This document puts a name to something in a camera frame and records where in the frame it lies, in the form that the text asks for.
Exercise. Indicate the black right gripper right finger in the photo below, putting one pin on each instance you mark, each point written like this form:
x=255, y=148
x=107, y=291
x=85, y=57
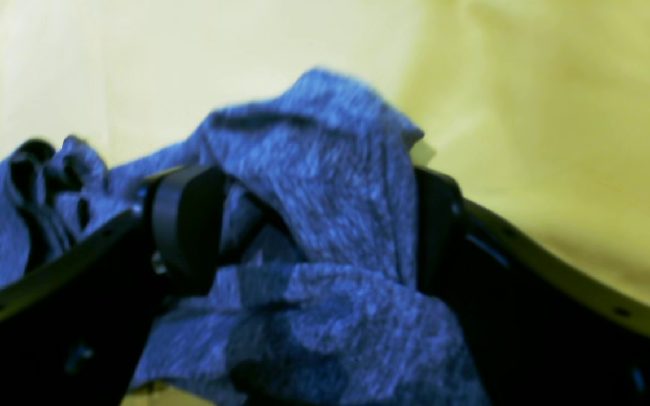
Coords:
x=540, y=331

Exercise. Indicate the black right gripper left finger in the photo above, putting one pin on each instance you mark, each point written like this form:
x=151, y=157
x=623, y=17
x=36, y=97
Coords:
x=72, y=332

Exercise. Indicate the grey long-sleeve T-shirt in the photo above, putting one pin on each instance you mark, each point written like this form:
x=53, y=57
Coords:
x=316, y=302

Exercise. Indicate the yellow table cloth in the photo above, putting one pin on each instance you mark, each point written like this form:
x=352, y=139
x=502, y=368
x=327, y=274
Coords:
x=539, y=110

